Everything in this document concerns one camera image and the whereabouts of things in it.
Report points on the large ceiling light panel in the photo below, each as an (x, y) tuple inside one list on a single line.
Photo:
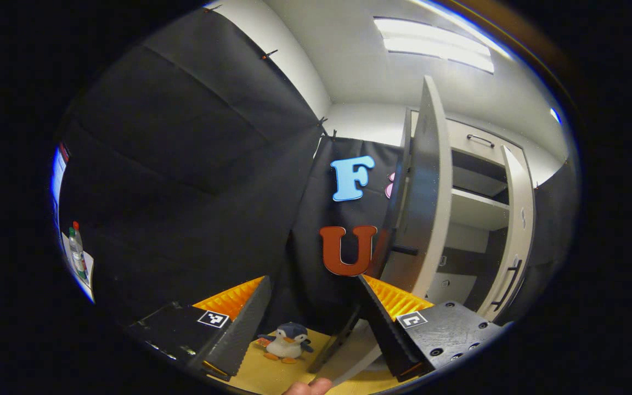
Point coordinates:
[(436, 46)]

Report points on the white cabinet door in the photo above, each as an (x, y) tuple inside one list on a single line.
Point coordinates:
[(519, 219), (420, 219)]

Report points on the black backdrop cloth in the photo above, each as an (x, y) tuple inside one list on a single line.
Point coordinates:
[(184, 164), (316, 216)]

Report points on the small ceiling light panel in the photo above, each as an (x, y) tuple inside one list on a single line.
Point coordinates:
[(555, 115)]

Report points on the white cabinet drawer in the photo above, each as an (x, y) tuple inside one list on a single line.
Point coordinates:
[(458, 131)]

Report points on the white cabinet shelf board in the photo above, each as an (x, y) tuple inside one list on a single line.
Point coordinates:
[(475, 211)]

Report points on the clear bottle red cap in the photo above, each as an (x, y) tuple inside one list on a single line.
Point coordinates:
[(77, 252)]

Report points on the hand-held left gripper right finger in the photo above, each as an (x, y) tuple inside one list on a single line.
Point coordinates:
[(384, 334)]

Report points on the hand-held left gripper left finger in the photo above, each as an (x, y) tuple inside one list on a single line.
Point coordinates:
[(242, 334)]

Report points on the penguin plush toy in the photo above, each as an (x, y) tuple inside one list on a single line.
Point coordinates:
[(286, 343)]

